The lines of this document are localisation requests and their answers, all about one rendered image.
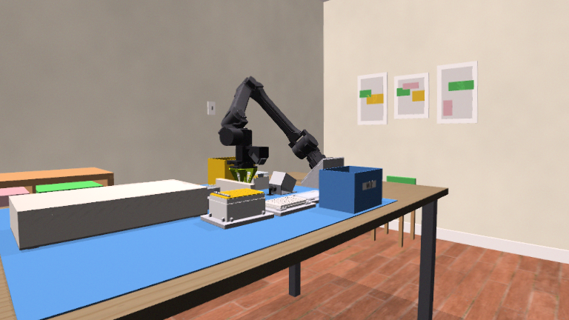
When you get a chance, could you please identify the yellow open-top bin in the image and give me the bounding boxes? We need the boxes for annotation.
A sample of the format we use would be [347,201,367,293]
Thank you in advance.
[208,157,236,185]

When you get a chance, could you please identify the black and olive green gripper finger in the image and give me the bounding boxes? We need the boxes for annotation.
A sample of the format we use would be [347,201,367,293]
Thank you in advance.
[230,168,246,182]
[244,168,258,183]

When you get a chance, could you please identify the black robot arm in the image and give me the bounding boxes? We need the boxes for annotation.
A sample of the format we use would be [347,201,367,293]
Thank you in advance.
[218,76,327,170]

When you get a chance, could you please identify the white push-button box with green button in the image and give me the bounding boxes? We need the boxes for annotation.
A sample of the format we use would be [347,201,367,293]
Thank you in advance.
[265,171,297,196]

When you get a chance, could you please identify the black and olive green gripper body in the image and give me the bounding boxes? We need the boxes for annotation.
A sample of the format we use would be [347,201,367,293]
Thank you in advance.
[227,144,258,169]

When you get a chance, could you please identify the blue bench mat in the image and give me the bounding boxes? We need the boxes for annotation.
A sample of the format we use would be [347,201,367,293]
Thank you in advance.
[0,198,398,320]

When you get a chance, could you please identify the blue open-top box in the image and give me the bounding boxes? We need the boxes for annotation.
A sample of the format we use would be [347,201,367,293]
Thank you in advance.
[319,166,382,214]

